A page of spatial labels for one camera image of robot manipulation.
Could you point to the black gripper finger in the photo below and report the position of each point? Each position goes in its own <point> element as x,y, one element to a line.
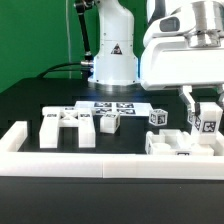
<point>193,108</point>
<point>220,92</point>

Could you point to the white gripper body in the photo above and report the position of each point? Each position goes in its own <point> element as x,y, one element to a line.
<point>168,62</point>

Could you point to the white chair seat part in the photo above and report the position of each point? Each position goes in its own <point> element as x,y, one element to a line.
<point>174,142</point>

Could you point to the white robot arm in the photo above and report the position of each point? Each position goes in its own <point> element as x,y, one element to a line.
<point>108,32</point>

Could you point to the white marker base sheet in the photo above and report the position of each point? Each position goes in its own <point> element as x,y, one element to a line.
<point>124,108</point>

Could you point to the white U-shaped boundary frame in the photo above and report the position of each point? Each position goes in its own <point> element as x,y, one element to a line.
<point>13,162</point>

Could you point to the white chair back frame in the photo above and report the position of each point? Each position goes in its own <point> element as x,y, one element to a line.
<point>57,118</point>

